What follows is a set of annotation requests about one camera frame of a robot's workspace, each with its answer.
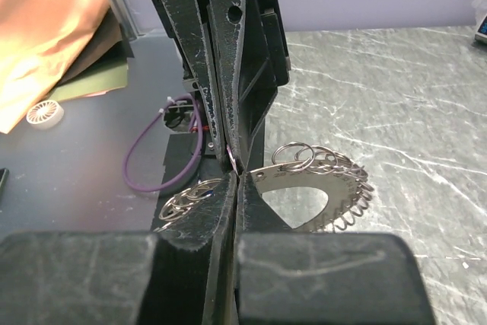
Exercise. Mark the white round fan wheel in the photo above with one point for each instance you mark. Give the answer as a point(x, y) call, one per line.
point(45, 115)

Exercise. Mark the metal keyring disc with rings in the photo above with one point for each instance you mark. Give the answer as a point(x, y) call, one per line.
point(239, 199)

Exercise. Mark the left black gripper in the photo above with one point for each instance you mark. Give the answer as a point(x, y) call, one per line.
point(235, 54)

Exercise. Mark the brown paper bag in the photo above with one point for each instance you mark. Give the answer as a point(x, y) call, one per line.
point(45, 42)

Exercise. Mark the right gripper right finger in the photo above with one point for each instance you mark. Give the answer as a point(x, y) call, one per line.
point(349, 278)

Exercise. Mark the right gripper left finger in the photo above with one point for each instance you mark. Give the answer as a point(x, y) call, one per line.
point(182, 275)

